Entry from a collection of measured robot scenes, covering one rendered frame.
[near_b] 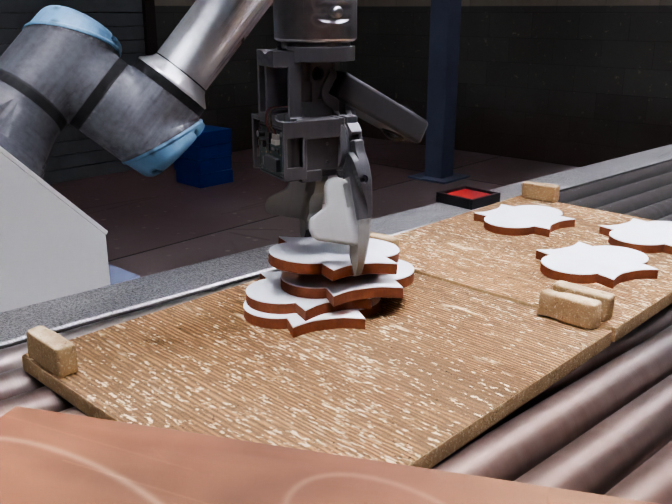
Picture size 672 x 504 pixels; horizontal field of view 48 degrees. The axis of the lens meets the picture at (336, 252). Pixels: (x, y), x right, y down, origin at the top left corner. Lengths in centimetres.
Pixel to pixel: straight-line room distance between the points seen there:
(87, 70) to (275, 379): 58
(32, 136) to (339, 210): 49
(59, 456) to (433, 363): 38
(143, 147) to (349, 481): 81
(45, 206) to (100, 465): 67
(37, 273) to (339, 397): 52
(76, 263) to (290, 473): 73
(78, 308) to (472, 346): 43
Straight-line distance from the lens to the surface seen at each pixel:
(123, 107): 107
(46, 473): 35
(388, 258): 74
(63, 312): 86
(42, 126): 106
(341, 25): 68
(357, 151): 69
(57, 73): 107
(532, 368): 66
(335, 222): 68
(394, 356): 66
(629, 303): 83
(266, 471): 33
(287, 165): 67
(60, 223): 100
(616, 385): 70
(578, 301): 74
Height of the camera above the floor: 122
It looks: 18 degrees down
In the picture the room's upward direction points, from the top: straight up
